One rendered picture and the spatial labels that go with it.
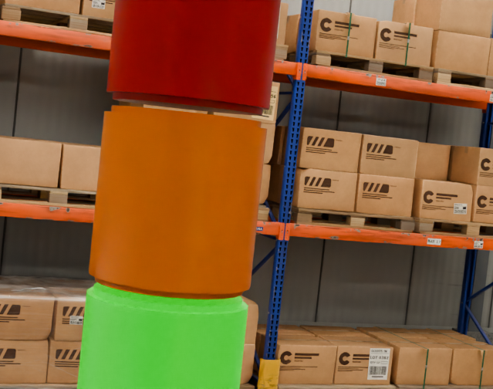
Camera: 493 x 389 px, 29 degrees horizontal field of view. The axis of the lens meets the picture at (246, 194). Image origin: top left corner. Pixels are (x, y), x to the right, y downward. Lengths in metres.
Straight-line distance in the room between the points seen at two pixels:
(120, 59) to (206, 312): 0.08
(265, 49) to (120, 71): 0.04
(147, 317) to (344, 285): 10.14
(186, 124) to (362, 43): 8.59
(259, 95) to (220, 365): 0.08
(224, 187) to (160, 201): 0.02
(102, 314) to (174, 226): 0.03
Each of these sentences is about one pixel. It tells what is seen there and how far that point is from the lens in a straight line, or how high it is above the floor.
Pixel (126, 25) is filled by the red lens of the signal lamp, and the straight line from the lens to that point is 0.28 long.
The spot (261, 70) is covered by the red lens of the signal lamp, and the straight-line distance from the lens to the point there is 0.28.
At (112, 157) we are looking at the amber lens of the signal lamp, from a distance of 0.28.
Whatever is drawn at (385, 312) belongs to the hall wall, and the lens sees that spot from 10.72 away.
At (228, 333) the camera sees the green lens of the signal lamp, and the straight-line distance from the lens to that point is 0.29.
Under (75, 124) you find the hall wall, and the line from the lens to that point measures 9.28.
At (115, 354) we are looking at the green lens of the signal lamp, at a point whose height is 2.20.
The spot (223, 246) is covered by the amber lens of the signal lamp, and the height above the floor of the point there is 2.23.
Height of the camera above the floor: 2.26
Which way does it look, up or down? 3 degrees down
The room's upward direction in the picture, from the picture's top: 6 degrees clockwise
